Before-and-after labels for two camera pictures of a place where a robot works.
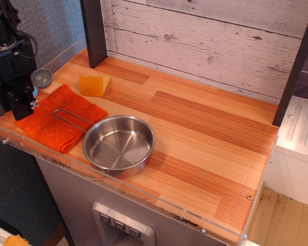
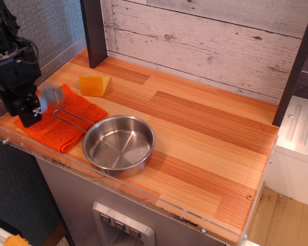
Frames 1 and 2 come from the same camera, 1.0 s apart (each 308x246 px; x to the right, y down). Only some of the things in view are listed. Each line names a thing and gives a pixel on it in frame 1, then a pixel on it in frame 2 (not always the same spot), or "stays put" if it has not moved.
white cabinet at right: x=293 y=170 stays put
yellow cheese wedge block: x=94 y=85 stays put
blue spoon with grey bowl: x=41 y=78 → x=47 y=94
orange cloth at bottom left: x=16 y=240 stays put
